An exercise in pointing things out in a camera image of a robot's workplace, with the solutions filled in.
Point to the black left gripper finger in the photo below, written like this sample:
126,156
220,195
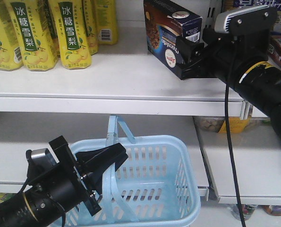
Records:
98,167
85,157

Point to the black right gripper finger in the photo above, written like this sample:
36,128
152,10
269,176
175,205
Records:
188,49

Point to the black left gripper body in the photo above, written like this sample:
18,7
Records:
62,187

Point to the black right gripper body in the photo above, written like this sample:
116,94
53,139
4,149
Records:
240,51

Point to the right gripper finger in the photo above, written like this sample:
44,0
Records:
198,70

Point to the dark blue cookie box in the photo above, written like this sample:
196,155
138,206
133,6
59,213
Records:
165,20

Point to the light blue shopping basket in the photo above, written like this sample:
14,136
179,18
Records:
155,187

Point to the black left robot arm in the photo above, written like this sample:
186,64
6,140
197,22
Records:
16,212

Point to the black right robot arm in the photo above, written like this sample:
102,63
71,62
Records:
260,85

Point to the yellow labelled biscuit tub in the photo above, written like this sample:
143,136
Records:
218,124

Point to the clear breakfast biscuit bag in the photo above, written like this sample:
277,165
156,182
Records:
232,4

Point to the yellow pear drink bottle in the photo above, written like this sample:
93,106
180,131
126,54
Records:
33,34
106,19
73,44
10,55
90,26

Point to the white store shelving unit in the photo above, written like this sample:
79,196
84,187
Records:
124,79

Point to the clear bottle red label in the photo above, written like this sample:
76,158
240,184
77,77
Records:
247,209

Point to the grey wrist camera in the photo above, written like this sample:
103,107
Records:
250,21
40,159

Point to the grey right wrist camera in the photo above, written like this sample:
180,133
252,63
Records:
250,21

